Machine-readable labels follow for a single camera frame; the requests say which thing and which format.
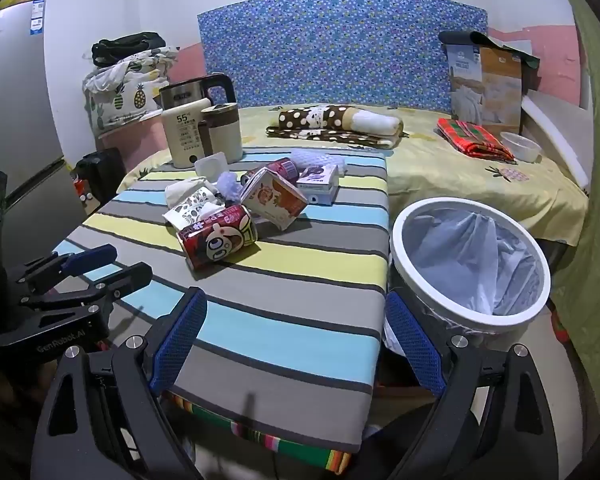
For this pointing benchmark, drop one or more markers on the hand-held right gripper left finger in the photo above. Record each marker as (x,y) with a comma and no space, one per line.
(180,340)

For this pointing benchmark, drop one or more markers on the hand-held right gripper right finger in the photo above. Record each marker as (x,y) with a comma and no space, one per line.
(415,345)

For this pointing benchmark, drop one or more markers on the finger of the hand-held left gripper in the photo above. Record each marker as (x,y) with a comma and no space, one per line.
(87,259)
(125,280)

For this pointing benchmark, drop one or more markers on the white round trash bin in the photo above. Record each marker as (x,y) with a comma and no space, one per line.
(480,324)

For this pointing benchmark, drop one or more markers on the red cartoon drink can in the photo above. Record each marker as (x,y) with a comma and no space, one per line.
(215,245)

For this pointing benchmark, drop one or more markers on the white carton package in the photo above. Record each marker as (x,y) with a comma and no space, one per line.
(192,207)

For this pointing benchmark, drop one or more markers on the translucent bin liner bag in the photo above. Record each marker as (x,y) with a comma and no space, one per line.
(475,255)

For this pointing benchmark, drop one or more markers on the rainbow striped cloth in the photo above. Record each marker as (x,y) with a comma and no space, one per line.
(260,435)

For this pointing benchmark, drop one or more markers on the striped tablecloth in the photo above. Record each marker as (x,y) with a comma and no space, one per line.
(290,280)

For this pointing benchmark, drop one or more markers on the clear plastic cup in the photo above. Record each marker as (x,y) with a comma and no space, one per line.
(211,165)

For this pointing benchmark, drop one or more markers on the yellow bedsheet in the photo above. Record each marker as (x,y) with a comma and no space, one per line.
(455,190)

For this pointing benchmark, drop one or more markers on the cream and steel electric kettle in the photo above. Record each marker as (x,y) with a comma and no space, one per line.
(182,130)

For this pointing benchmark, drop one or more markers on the pineapple print bedding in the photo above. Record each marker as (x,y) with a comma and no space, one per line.
(120,100)

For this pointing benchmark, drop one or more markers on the grey refrigerator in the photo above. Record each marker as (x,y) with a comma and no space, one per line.
(20,110)

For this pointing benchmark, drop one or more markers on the orange and white carton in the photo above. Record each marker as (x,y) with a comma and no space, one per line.
(272,200)

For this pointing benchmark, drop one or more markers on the cream cup with brown band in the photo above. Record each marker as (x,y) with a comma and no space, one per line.
(225,135)

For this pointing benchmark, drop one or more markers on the white and purple box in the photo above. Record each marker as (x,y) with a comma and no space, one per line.
(317,180)

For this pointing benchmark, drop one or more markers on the dark red drink can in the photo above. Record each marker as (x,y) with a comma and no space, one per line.
(282,167)

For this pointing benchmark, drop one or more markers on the lavender rolled towel far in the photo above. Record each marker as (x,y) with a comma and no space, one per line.
(315,157)

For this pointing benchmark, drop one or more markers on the red plaid cloth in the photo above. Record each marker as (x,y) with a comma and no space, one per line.
(470,137)

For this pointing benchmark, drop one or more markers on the black bag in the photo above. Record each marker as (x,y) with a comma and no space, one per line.
(125,45)

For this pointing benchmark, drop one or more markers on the clear plastic tub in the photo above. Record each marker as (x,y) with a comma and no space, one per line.
(522,147)

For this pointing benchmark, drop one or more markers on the brown polka dot blanket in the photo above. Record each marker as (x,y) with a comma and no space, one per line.
(300,117)

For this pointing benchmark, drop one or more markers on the white foam board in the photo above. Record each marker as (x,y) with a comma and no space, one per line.
(555,135)

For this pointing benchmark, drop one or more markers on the cardboard milk box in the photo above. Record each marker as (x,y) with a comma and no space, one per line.
(480,90)

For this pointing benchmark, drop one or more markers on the blue patterned mattress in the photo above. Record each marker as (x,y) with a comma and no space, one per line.
(330,50)

